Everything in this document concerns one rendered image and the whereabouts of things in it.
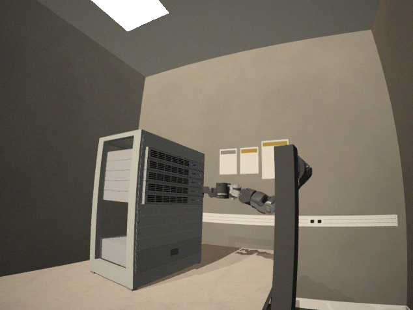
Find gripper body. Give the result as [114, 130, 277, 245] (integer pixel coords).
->
[216, 182, 239, 199]

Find grey server rack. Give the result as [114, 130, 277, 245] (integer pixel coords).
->
[90, 129, 205, 291]

